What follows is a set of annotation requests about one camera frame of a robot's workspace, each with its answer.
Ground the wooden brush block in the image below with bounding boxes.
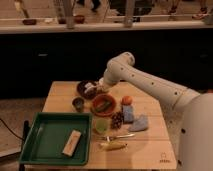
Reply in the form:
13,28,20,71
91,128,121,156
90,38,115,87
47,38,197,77
62,130,81,156

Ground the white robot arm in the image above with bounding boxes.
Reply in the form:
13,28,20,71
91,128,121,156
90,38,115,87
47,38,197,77
97,52,213,171

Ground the dark purple bowl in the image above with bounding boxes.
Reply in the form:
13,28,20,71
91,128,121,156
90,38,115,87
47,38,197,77
77,80,98,100

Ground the orange bowl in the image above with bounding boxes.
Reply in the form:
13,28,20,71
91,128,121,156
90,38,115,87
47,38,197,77
90,94,116,117

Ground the green vegetable in bowl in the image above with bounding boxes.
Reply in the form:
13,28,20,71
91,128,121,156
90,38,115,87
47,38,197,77
94,101,111,112

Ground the small dark cup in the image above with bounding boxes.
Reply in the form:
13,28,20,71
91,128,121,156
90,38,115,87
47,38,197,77
72,97,84,112

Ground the orange fruit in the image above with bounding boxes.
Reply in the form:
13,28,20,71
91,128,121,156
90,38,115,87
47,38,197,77
121,96,133,105

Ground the bunch of dark grapes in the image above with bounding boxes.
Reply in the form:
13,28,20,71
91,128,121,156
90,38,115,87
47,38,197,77
111,112,123,129

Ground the green cup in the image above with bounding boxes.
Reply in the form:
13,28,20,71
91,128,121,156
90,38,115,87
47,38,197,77
94,119,108,134

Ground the metal fork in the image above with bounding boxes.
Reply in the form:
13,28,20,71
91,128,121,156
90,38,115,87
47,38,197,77
99,134,135,141

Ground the blue grey cloth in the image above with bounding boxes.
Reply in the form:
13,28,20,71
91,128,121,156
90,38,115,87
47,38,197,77
128,115,149,132

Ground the green plastic tray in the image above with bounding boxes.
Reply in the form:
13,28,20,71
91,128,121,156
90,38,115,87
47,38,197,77
19,113,92,166

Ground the black cable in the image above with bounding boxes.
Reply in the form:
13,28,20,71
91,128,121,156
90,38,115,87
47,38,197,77
0,118,25,143

